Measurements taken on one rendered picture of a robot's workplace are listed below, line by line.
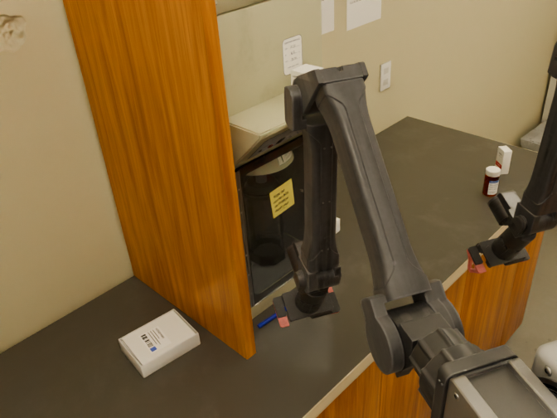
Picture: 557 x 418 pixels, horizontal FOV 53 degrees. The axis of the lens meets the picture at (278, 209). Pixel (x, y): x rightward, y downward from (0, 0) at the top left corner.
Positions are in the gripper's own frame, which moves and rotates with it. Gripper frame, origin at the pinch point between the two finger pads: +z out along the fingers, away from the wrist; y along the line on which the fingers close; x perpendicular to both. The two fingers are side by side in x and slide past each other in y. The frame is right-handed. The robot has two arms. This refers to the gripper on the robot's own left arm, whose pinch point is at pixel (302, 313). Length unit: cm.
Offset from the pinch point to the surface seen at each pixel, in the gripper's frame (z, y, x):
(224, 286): -5.7, 16.5, -9.3
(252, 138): -37.0, 7.0, -26.0
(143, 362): 8.5, 37.7, -1.2
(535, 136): 147, -217, -113
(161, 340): 11.1, 33.0, -5.9
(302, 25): -39, -11, -51
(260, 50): -41, 0, -44
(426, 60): 53, -103, -112
